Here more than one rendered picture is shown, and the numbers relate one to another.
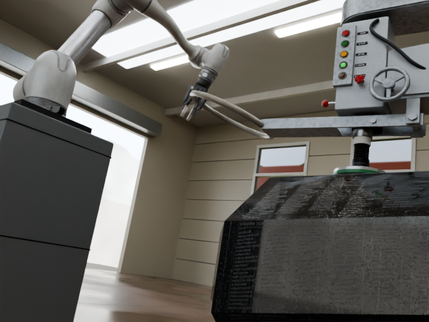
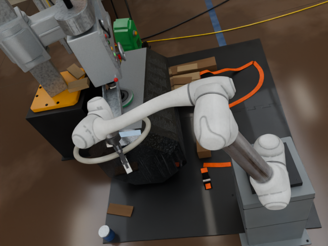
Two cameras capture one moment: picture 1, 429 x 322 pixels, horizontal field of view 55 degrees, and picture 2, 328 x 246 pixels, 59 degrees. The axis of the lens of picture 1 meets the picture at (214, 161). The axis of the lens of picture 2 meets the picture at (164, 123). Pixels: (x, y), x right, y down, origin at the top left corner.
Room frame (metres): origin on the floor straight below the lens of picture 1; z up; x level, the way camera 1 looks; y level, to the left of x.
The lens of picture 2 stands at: (2.24, 1.14, 2.44)
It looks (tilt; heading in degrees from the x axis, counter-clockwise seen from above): 49 degrees down; 243
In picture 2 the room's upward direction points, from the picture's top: 23 degrees counter-clockwise
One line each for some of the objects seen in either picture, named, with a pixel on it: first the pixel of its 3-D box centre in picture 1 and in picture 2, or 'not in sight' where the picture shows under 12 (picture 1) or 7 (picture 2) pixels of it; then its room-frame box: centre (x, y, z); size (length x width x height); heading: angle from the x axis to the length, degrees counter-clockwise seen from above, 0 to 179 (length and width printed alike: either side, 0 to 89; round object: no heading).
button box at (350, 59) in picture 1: (345, 55); (109, 49); (1.58, -0.48, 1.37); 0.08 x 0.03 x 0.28; 57
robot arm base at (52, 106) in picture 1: (46, 112); not in sight; (1.46, 0.65, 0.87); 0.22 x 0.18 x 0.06; 49
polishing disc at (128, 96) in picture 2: (359, 174); (120, 97); (1.63, -0.61, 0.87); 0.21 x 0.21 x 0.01
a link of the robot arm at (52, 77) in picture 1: (52, 80); (268, 152); (1.48, 0.67, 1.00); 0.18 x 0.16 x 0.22; 39
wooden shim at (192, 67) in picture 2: not in sight; (187, 68); (0.54, -1.05, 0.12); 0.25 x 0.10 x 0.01; 133
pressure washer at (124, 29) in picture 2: not in sight; (124, 31); (0.64, -2.01, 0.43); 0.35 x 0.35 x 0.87; 30
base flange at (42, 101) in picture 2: not in sight; (58, 89); (1.88, -1.40, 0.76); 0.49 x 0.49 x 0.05; 45
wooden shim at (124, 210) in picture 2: not in sight; (120, 210); (2.26, -0.38, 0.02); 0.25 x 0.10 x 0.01; 122
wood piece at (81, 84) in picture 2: not in sight; (78, 85); (1.74, -1.19, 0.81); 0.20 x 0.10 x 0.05; 143
